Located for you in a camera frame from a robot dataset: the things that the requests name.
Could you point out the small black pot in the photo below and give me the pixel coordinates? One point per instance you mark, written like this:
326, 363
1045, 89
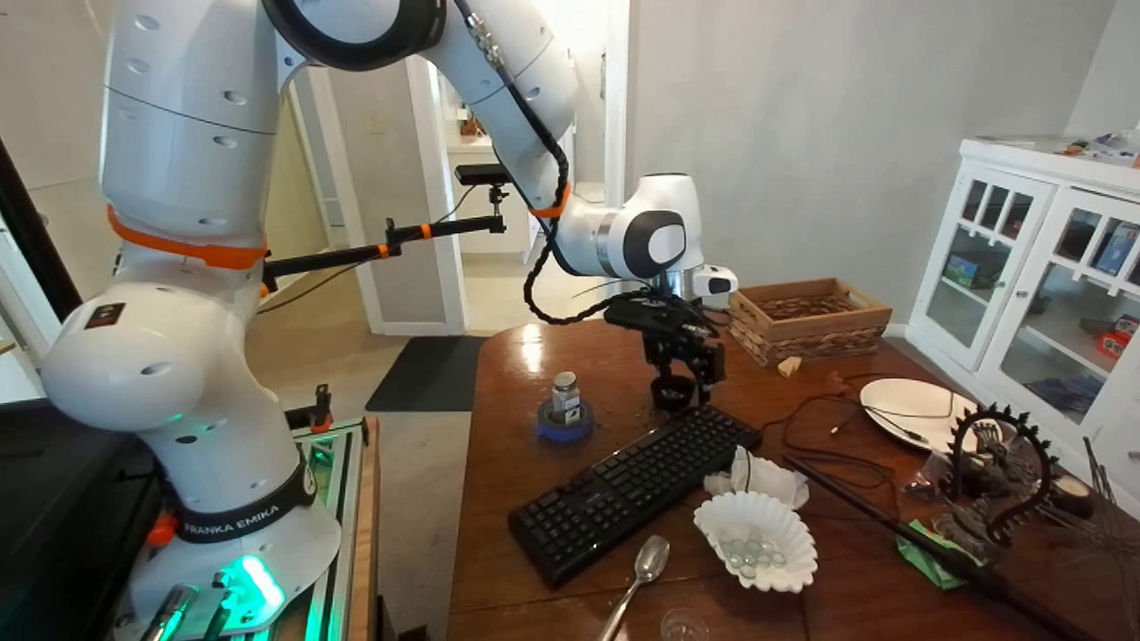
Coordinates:
672, 402

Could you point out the black computer keyboard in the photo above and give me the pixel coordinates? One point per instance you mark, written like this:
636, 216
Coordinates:
629, 484

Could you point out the green flat object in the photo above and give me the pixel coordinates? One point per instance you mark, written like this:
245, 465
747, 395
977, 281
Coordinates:
931, 558

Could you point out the small dark candle jar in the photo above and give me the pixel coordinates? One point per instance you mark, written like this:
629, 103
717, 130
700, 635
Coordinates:
1074, 495

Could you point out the black equipment case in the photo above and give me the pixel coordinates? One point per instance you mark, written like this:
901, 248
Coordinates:
59, 536

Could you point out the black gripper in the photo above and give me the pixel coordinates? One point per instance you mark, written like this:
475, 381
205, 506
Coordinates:
681, 342

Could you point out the black gear-shaped metal stand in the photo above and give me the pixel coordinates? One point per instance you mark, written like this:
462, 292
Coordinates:
1001, 465

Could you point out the metal robot base platform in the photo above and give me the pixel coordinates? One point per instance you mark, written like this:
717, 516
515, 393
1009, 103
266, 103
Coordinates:
332, 501

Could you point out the black camera boom pole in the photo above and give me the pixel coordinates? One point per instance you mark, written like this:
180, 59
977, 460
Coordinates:
342, 252

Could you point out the black floor mat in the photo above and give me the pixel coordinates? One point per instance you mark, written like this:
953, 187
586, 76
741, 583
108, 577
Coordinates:
430, 376

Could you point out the pale wooden piece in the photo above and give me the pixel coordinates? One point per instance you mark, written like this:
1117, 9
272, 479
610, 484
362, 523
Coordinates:
787, 363

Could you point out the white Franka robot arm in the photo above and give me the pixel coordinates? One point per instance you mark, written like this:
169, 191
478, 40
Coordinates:
188, 237

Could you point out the white paper coffee filter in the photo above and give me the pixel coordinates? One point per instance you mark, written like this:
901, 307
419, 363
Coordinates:
751, 544

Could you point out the woven wooden basket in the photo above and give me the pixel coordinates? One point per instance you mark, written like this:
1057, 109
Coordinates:
807, 322

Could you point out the white round plate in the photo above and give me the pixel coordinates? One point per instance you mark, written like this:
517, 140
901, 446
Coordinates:
914, 409

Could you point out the glass spice jar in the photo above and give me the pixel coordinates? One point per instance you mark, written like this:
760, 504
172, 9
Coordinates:
563, 395

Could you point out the crumpled white tissue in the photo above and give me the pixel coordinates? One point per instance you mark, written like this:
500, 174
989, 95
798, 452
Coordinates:
760, 482

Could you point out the black clamp knob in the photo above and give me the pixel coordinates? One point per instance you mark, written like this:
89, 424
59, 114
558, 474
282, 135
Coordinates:
323, 408

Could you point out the metal spoon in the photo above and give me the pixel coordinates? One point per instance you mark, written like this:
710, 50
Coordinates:
649, 559

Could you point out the black slanted pole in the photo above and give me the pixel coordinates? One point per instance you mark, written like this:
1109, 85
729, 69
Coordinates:
38, 231

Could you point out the long white sideboard cabinet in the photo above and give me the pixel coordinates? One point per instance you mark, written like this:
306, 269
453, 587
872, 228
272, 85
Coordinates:
1045, 298

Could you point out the long black rod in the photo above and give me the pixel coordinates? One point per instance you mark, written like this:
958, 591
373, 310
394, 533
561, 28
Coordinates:
878, 516

